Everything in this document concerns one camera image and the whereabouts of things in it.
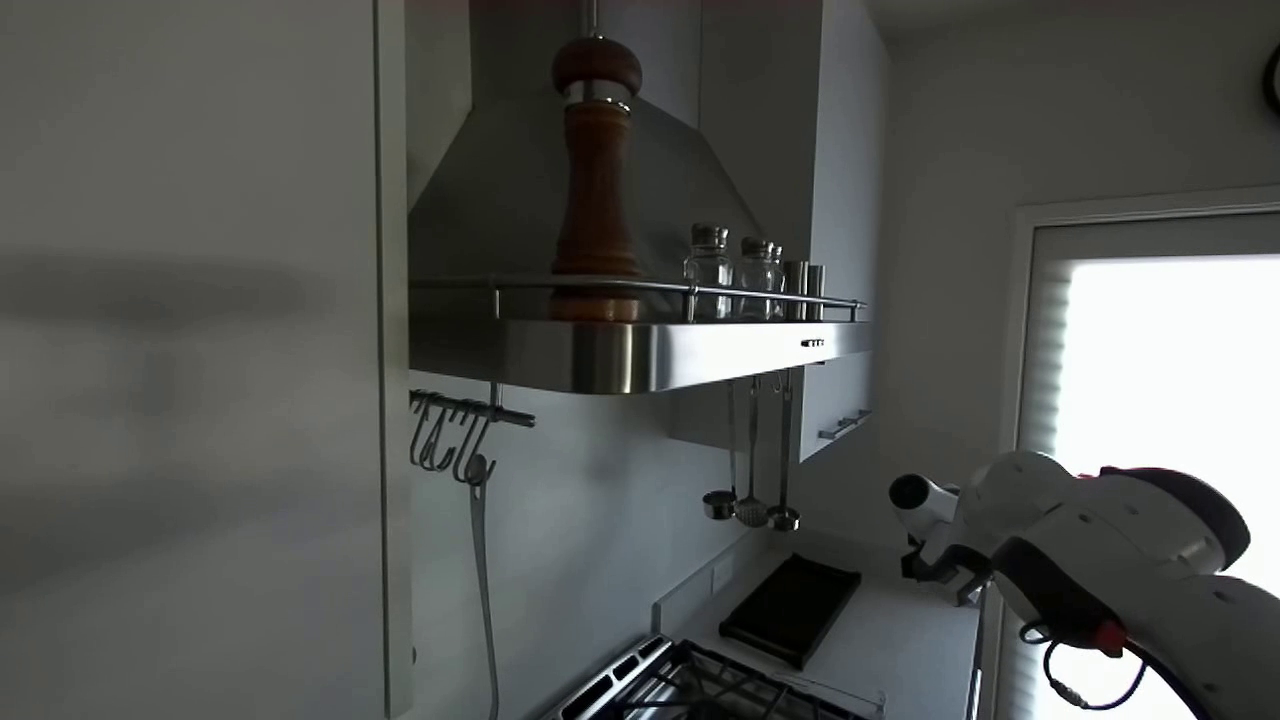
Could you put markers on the tall brown pepper mill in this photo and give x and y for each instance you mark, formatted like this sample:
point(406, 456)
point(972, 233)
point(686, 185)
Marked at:
point(598, 80)

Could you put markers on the stainless steel range hood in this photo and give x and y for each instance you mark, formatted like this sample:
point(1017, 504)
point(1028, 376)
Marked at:
point(555, 244)

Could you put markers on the black griddle tray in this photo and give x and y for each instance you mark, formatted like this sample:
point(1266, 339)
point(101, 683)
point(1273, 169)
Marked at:
point(788, 611)

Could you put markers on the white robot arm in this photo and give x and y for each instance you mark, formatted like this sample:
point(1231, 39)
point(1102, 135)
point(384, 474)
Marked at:
point(1112, 562)

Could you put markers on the white upper cabinet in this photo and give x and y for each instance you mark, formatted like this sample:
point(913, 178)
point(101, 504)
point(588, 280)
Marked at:
point(847, 209)

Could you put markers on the hanging metal ladle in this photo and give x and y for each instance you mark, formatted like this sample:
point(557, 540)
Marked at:
point(781, 514)

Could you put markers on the glass spice jar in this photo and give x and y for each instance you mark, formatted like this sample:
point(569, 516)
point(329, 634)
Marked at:
point(763, 273)
point(708, 264)

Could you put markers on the white window blind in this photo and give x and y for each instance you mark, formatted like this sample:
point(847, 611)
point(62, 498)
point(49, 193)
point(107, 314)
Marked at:
point(1161, 360)

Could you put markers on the stainless steel gas stove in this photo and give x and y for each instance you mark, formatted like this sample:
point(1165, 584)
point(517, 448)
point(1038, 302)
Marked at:
point(681, 683)

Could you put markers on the small silver shaker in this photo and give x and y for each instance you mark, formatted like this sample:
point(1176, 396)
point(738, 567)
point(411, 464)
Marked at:
point(806, 280)

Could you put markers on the black utensil hook rail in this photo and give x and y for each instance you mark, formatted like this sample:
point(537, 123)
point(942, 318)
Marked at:
point(450, 433)

